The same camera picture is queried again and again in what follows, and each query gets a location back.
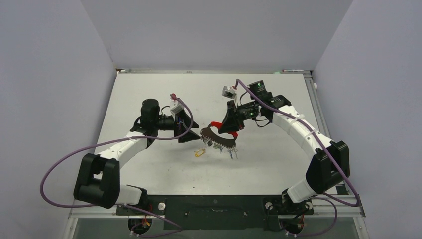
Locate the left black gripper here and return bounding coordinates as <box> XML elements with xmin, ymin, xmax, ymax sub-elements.
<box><xmin>153</xmin><ymin>109</ymin><xmax>200</xmax><ymax>142</ymax></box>

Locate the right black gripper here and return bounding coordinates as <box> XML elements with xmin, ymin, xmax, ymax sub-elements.
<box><xmin>218</xmin><ymin>100</ymin><xmax>259</xmax><ymax>133</ymax></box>

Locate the red handled metal key holder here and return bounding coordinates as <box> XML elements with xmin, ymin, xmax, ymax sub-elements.
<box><xmin>200</xmin><ymin>121</ymin><xmax>238</xmax><ymax>149</ymax></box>

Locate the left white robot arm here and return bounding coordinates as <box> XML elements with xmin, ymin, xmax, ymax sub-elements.
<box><xmin>73</xmin><ymin>99</ymin><xmax>200</xmax><ymax>214</ymax></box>

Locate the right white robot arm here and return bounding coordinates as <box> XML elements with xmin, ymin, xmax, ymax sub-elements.
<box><xmin>217</xmin><ymin>81</ymin><xmax>350</xmax><ymax>213</ymax></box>

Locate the blue tag key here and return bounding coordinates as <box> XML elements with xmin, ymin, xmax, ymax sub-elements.
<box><xmin>227</xmin><ymin>148</ymin><xmax>238</xmax><ymax>159</ymax></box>

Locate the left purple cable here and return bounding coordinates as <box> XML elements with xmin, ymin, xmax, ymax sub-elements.
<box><xmin>39</xmin><ymin>94</ymin><xmax>195</xmax><ymax>209</ymax></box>

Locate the purple cable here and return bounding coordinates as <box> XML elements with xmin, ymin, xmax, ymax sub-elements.
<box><xmin>234</xmin><ymin>78</ymin><xmax>362</xmax><ymax>208</ymax></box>
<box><xmin>39</xmin><ymin>94</ymin><xmax>195</xmax><ymax>209</ymax></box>

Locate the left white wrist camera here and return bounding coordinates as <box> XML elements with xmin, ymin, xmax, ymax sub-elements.
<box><xmin>170</xmin><ymin>101</ymin><xmax>184</xmax><ymax>117</ymax></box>

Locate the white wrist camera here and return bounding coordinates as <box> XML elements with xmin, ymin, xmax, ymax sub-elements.
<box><xmin>170</xmin><ymin>101</ymin><xmax>184</xmax><ymax>117</ymax></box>
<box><xmin>222</xmin><ymin>86</ymin><xmax>237</xmax><ymax>100</ymax></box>

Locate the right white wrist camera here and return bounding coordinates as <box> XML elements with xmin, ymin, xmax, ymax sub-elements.
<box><xmin>222</xmin><ymin>86</ymin><xmax>237</xmax><ymax>100</ymax></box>

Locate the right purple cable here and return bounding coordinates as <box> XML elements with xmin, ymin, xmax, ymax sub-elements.
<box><xmin>234</xmin><ymin>78</ymin><xmax>362</xmax><ymax>208</ymax></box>

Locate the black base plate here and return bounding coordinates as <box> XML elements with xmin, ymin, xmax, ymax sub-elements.
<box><xmin>116</xmin><ymin>195</ymin><xmax>314</xmax><ymax>231</ymax></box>

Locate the aluminium frame rail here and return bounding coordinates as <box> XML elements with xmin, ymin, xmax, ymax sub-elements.
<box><xmin>303</xmin><ymin>70</ymin><xmax>355</xmax><ymax>199</ymax></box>

